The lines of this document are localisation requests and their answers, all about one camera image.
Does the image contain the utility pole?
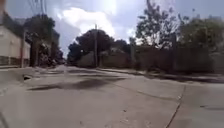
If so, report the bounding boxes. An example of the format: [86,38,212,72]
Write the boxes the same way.
[93,23,99,69]

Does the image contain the dark round trees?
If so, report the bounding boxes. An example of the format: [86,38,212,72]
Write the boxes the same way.
[66,28,129,66]

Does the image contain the grey concrete road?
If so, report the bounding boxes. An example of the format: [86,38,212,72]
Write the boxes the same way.
[0,64,224,128]

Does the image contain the trees beside cream building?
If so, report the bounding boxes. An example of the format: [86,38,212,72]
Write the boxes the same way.
[23,13,64,68]

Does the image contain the cream building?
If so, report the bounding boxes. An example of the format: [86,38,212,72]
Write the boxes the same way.
[0,0,32,69]

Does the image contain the long concrete wall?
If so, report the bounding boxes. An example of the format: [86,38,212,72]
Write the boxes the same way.
[77,49,224,75]

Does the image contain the trees behind wall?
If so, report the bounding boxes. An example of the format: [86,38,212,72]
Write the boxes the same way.
[129,0,224,54]

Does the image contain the overhead wires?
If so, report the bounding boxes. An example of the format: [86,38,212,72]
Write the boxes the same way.
[26,0,48,16]

